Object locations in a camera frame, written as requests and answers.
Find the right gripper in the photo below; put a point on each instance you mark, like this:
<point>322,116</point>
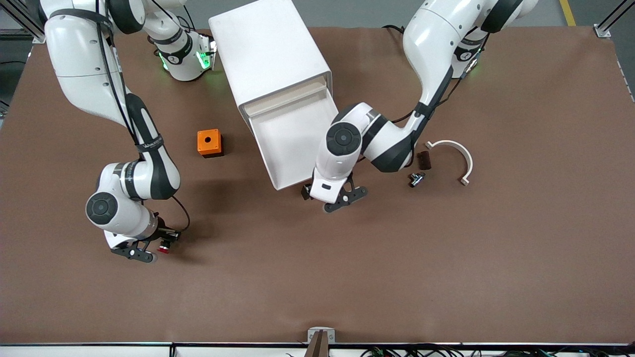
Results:
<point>162,234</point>

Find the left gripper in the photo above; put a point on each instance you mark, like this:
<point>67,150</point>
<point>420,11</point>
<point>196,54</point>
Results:
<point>307,192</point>

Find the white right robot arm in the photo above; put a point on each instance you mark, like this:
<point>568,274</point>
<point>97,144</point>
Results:
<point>84,64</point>

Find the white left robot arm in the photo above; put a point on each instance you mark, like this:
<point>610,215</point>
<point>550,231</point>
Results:
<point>436,34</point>

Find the orange box with hole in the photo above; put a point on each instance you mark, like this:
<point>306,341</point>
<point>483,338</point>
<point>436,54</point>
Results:
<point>208,141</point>

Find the silver metal tee fitting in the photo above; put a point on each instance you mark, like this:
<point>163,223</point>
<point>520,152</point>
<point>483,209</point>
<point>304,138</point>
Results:
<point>416,179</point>

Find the brown hexagonal standoff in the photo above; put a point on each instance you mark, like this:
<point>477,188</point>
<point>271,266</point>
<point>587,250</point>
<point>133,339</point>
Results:
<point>424,160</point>

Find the white semicircular pipe clamp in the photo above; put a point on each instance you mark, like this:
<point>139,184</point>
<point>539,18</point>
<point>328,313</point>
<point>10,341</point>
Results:
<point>466,156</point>

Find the white table edge rail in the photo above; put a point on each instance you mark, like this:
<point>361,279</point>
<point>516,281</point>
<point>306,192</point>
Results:
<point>99,351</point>

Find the grey metal edge bracket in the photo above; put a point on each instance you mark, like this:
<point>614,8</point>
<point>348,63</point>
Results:
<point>321,333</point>

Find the silver corner bracket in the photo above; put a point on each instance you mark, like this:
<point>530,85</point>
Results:
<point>37,37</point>
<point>602,31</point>

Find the aluminium frame profile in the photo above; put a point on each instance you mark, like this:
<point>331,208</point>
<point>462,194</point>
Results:
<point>617,12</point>
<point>20,15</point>

